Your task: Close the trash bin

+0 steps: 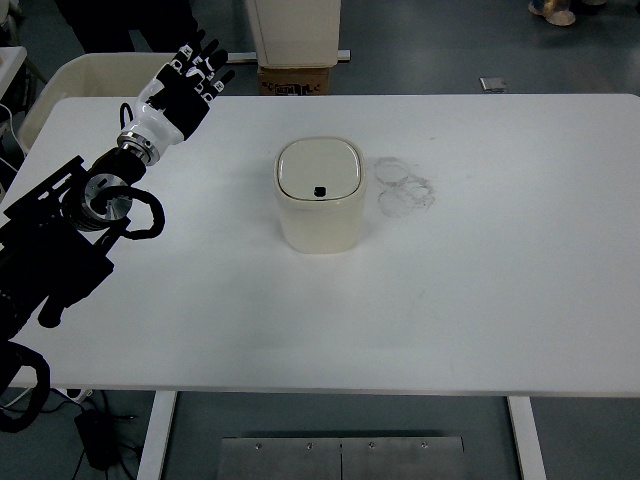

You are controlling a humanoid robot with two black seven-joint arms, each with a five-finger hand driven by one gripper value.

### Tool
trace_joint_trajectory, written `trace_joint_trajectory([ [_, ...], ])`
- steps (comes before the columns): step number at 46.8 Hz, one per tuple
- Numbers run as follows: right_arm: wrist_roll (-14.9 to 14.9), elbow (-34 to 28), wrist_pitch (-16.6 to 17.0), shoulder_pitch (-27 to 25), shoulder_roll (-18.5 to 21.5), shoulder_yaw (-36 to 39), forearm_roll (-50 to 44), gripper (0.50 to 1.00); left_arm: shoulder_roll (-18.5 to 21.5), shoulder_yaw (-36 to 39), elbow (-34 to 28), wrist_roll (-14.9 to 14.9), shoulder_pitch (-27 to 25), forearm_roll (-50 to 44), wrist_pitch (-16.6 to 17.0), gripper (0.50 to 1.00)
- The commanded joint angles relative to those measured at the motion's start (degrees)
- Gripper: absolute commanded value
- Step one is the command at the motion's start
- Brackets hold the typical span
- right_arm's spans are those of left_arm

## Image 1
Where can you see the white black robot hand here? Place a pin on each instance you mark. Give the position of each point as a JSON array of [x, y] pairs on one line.
[[180, 105]]

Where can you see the cream plastic trash bin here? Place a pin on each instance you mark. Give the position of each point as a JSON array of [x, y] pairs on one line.
[[320, 225]]

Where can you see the silver metal base bar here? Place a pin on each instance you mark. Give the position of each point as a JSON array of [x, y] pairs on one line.
[[240, 56]]

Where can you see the person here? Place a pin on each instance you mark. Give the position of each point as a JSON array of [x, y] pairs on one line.
[[110, 20]]

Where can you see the brown cardboard box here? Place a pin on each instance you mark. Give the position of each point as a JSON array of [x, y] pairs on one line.
[[292, 80]]

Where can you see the tall white cabinet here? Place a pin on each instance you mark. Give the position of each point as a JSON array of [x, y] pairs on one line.
[[295, 30]]

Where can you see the white side table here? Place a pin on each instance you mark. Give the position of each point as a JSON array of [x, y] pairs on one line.
[[10, 70]]

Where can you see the white power strip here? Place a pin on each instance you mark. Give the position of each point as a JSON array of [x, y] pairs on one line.
[[80, 395]]

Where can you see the small grey floor plate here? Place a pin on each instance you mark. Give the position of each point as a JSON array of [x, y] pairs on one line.
[[492, 83]]

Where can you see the white table leg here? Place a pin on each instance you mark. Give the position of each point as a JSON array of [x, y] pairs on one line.
[[526, 440], [155, 435]]

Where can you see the black power adapter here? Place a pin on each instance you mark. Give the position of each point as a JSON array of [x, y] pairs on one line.
[[95, 440]]

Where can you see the grey metal plate with screws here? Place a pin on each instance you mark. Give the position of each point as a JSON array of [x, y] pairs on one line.
[[300, 460]]

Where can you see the person's foot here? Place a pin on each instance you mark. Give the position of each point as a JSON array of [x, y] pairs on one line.
[[555, 12]]

